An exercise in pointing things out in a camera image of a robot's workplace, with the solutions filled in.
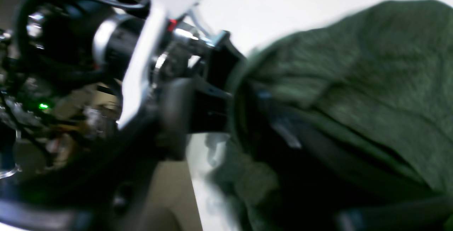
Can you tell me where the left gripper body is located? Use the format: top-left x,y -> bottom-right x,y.
92,0 -> 248,132

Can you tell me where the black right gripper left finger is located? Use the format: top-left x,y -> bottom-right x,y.
1,78 -> 194,231

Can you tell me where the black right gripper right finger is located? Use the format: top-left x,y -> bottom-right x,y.
245,82 -> 452,231

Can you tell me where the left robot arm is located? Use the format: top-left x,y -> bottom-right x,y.
3,0 -> 243,171

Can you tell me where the dark green long-sleeve shirt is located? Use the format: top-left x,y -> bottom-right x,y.
213,0 -> 453,231

